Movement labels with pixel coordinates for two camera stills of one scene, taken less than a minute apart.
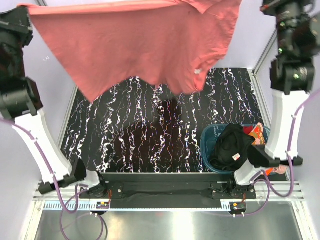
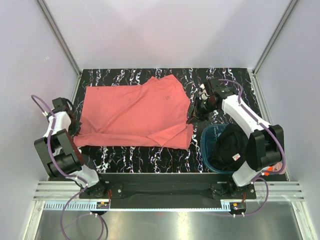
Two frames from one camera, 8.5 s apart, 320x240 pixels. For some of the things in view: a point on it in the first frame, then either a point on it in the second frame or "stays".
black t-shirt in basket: (232, 147) stays
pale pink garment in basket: (280, 170) stays
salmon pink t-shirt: (179, 45) -> (154, 113)
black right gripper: (270, 7) -> (197, 115)
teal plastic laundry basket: (208, 137) stays
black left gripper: (15, 21) -> (74, 131)
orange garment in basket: (267, 171) stays
